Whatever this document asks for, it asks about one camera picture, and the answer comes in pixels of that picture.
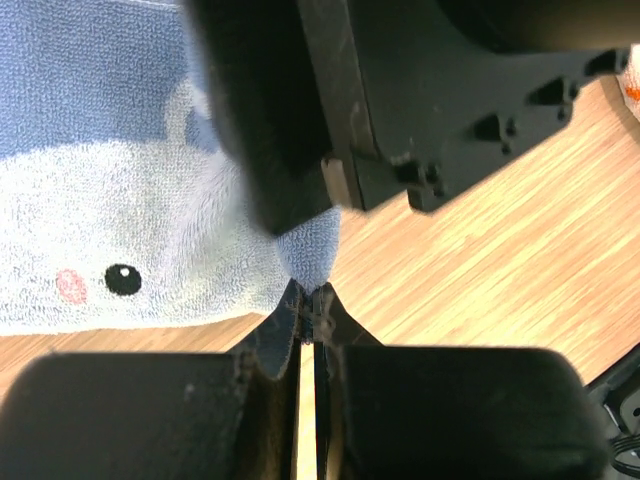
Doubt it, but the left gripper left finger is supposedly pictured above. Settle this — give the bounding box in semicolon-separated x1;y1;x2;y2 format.
1;282;302;479

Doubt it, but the orange and white towel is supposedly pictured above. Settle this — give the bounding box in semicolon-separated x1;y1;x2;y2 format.
618;44;640;120

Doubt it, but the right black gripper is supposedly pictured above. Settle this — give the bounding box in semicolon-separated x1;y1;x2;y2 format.
298;1;639;212

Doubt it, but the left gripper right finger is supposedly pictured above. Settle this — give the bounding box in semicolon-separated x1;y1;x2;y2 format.
312;285;610;479

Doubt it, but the blue bear towel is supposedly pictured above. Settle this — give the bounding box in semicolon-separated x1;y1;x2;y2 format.
0;0;344;336

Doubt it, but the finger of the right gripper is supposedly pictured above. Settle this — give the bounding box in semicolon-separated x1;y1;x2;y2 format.
186;0;332;235

